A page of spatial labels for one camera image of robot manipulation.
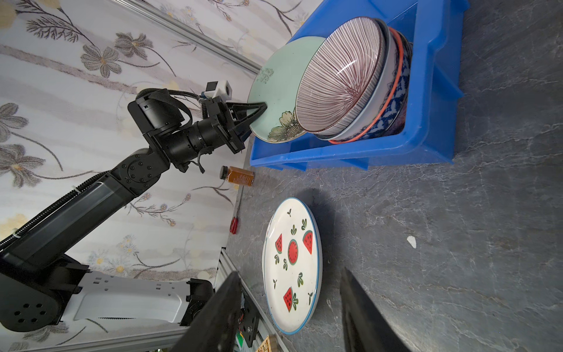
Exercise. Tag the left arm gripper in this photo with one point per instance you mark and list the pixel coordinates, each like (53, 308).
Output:
(181, 127)

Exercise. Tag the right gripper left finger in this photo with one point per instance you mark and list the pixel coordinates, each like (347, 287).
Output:
(214, 329)

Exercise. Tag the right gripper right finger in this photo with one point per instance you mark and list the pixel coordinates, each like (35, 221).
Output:
(364, 327)

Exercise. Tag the green floral plate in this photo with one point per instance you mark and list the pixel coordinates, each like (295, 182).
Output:
(276, 85)

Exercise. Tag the pink glass small plate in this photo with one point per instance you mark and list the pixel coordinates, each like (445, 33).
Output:
(341, 76)

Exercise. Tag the watermelon pattern plate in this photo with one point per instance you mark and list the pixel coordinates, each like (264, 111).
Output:
(292, 266)

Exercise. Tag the red patterned bowl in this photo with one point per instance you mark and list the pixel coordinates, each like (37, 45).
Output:
(382, 97)

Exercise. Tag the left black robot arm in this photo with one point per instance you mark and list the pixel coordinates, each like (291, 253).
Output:
(38, 278)

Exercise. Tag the blue plastic bin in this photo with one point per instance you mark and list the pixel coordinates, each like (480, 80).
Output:
(435, 29)

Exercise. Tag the brown spice jar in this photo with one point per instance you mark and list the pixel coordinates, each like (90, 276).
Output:
(237, 176)

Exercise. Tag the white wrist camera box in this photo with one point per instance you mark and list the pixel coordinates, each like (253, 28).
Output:
(220, 89)

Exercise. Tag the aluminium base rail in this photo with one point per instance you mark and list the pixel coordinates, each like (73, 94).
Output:
(144, 335)

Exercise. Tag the red handled scissors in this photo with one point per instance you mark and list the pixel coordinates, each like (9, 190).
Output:
(235, 219)

